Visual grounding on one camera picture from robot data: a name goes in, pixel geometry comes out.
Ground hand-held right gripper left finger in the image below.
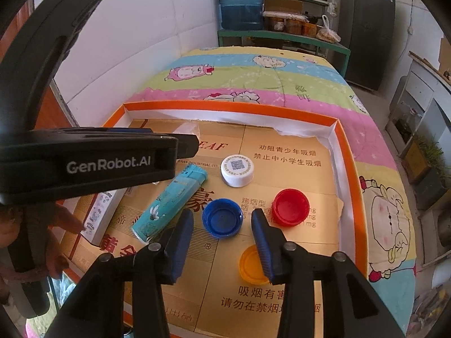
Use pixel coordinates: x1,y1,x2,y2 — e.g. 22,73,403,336
46,210,194,338

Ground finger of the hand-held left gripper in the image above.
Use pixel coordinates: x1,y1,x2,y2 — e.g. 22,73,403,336
176,134,198,158
60,128,154,135

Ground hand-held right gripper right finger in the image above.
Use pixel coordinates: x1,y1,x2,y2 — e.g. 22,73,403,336
251,208,406,338

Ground teal lighter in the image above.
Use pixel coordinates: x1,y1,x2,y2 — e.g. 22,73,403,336
132,165,208,245

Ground blue bottle cap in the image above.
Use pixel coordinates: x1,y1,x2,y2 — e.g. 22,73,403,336
202,198,244,238

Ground red bottle cap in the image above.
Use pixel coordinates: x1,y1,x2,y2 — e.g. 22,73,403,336
272,189,311,226

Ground white bottle cap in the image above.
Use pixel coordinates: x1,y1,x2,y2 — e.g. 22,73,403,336
221,153,255,187

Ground orange-rimmed cardboard tray box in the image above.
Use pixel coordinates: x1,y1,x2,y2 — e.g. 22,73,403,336
60,100,369,338

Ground person's left hand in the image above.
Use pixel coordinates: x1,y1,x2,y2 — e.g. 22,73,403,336
0,204,87,282

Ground orange bottle cap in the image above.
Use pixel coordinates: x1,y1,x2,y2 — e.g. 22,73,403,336
240,244,272,286

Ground red-brown wooden door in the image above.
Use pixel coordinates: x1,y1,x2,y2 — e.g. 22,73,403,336
33,81,80,131

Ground small white box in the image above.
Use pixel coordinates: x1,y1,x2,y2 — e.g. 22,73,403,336
83,188,127,247

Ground printed blanket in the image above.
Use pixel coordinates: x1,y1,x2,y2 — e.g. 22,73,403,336
136,46,418,338

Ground blue water jug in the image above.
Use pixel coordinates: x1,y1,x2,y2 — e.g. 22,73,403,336
216,0,265,31

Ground yellow plant box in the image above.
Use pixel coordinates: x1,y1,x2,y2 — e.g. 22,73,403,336
402,141,432,184

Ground dark green plant box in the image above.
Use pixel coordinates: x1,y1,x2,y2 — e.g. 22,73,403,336
414,167,448,210

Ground white plastic bag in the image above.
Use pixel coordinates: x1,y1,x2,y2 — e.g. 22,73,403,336
316,15,342,43

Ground dark grey refrigerator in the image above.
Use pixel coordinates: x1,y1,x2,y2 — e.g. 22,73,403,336
340,0,397,91

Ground white cabinet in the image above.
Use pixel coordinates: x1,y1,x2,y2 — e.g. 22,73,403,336
386,51,451,155

